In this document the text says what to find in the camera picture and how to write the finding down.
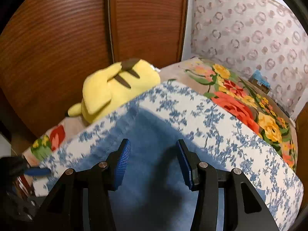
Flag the blue white floral blanket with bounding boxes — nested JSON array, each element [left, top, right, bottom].
[[31, 79, 305, 231]]

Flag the colourful flower print blanket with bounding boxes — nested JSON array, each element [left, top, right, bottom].
[[22, 57, 298, 172]]

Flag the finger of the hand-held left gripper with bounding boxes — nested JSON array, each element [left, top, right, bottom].
[[0, 156, 52, 177]]

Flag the yellow plush toy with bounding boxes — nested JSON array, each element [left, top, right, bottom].
[[65, 58, 161, 126]]

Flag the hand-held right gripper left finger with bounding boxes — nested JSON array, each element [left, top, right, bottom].
[[36, 138, 131, 231]]

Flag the wooden louvered closet door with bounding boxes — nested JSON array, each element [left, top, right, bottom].
[[107, 0, 191, 71], [0, 0, 114, 139]]

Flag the brown box with blue cloth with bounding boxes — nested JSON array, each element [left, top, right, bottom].
[[249, 69, 271, 93]]

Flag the blue pants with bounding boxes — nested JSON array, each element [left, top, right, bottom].
[[79, 105, 267, 231]]

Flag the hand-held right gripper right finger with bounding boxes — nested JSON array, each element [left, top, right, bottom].
[[176, 139, 280, 231]]

